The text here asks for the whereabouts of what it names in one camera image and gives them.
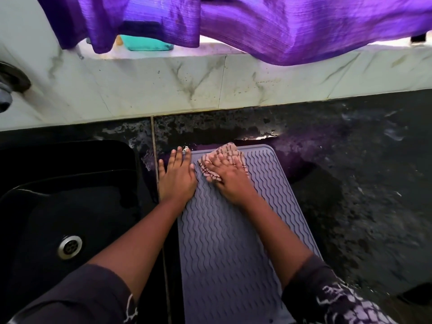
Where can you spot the metal wall faucet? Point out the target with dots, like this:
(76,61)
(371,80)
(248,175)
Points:
(11,79)

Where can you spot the person's left thumb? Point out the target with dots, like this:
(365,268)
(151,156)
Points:
(193,173)

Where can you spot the grey ribbed silicone mat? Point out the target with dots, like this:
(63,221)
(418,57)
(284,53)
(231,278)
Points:
(229,253)

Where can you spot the small dark sill object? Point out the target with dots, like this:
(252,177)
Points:
(418,38)

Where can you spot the person's left middle finger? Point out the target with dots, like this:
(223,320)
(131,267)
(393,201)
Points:
(179,158)

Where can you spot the small orange object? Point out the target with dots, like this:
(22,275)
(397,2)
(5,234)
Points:
(118,41)

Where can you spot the teal soap box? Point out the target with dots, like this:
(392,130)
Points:
(145,43)

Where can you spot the person's right forearm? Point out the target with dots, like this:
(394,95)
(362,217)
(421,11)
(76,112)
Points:
(276,239)

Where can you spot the silver sink drain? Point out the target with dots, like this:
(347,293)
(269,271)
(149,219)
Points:
(69,247)

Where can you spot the person's right hand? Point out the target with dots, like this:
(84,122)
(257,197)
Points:
(233,183)

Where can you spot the black kitchen sink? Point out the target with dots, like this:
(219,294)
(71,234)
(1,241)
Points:
(67,199)

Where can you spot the person's left forearm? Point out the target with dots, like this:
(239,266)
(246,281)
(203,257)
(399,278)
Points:
(145,239)

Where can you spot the dark patterned shirt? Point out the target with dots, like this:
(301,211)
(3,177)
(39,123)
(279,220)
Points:
(84,296)

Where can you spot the pink patterned cleaning cloth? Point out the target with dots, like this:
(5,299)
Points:
(230,148)

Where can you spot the person's right fingers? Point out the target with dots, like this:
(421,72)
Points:
(222,163)

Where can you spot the person's left little finger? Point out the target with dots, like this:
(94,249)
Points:
(161,169)

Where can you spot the person's left hand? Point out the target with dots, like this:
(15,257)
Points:
(177,185)

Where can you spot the purple curtain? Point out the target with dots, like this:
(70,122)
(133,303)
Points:
(270,23)

